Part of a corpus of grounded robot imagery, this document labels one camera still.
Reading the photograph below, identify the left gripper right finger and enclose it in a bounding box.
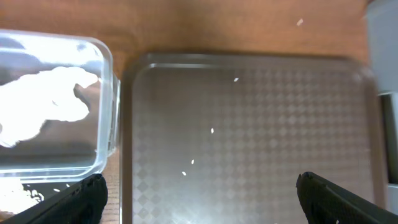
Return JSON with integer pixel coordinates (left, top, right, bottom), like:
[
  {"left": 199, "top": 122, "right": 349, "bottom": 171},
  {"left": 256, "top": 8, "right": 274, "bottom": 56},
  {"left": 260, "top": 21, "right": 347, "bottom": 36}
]
[{"left": 296, "top": 172, "right": 397, "bottom": 224}]

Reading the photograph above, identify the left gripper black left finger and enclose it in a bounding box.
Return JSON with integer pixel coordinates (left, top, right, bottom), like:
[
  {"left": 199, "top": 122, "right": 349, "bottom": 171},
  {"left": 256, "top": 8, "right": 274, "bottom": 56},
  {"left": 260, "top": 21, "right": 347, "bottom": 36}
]
[{"left": 1, "top": 174, "right": 108, "bottom": 224}]

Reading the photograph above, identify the grey dishwasher rack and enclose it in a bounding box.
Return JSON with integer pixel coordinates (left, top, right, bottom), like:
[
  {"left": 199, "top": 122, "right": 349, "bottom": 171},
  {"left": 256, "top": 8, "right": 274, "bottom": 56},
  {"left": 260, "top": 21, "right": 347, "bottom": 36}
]
[{"left": 366, "top": 0, "right": 397, "bottom": 213}]

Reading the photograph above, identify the black plastic tray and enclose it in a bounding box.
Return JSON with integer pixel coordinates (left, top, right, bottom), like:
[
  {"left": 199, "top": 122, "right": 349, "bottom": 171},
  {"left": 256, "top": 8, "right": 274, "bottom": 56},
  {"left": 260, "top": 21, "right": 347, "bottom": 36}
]
[{"left": 1, "top": 179, "right": 75, "bottom": 221}]

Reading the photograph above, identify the spilled white rice pile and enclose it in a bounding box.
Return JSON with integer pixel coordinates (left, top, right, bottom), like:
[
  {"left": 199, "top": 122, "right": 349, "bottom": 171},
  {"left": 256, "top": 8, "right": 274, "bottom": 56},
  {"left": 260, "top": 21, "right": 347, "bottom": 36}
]
[{"left": 1, "top": 179, "right": 44, "bottom": 215}]

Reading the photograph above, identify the clear plastic bin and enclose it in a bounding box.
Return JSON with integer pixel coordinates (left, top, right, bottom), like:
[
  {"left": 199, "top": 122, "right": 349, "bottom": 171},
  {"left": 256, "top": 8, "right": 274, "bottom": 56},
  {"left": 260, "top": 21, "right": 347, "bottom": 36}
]
[{"left": 1, "top": 29, "right": 120, "bottom": 183}]

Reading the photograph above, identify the brown serving tray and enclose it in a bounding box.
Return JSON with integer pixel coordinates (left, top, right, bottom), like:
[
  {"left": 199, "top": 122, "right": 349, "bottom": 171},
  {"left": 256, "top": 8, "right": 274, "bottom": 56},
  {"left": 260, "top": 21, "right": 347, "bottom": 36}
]
[{"left": 120, "top": 54, "right": 388, "bottom": 223}]

